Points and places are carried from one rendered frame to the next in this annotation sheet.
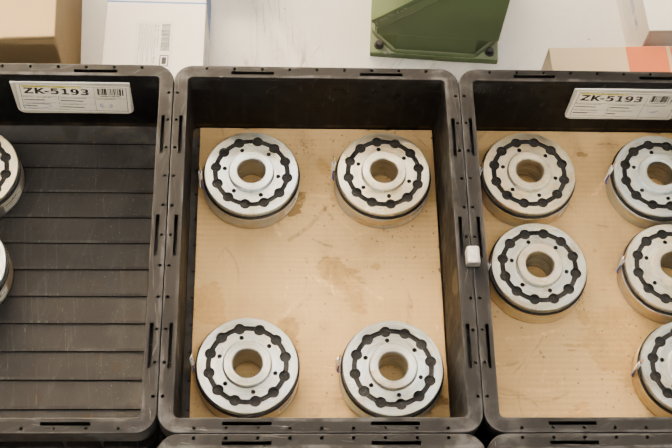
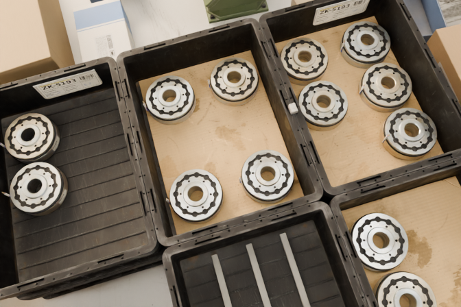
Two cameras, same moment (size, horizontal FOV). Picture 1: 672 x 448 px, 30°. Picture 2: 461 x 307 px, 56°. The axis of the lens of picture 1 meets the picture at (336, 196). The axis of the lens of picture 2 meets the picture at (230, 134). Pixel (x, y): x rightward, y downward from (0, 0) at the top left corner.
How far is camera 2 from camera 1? 0.43 m
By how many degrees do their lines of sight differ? 8
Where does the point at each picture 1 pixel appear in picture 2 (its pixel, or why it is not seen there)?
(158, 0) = (101, 25)
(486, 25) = not seen: outside the picture
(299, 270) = (207, 137)
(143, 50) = (101, 51)
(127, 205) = (114, 129)
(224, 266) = (170, 146)
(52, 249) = (83, 162)
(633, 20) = not seen: outside the picture
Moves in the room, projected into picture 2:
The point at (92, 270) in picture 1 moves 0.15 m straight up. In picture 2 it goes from (105, 167) to (79, 142)
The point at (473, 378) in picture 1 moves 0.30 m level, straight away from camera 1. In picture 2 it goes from (312, 171) to (326, 29)
